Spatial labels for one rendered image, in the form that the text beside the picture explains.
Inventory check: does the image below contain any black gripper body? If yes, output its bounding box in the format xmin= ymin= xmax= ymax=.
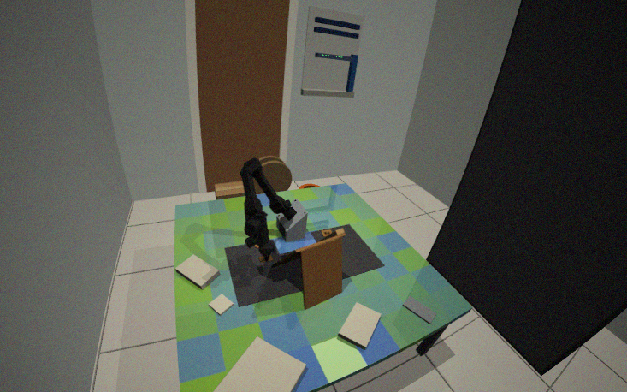
xmin=257 ymin=229 xmax=275 ymax=253

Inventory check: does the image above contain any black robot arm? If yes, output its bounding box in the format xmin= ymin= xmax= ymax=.
xmin=240 ymin=158 xmax=297 ymax=248

